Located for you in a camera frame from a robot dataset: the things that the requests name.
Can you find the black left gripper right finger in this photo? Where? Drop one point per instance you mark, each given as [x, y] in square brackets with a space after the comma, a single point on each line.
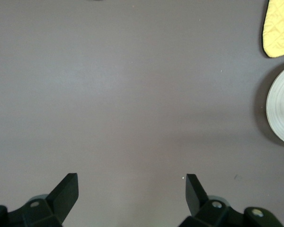
[196, 201]

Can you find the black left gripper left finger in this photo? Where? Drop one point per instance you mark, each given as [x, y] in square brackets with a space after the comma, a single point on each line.
[61, 201]

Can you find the white round plate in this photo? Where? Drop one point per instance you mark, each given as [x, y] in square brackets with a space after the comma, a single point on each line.
[282, 106]

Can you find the yellow quilted oven mitt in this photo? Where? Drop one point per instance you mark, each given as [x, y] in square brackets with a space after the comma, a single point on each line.
[279, 28]

